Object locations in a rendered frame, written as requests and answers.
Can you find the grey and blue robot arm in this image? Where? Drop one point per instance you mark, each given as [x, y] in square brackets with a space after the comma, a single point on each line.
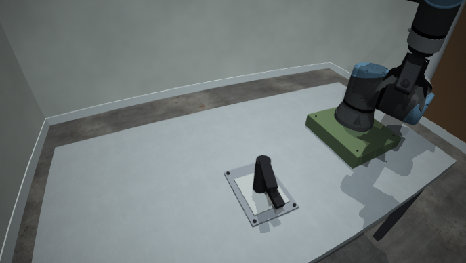
[434, 19]

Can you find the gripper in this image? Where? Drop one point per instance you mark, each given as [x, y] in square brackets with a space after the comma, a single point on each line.
[421, 89]

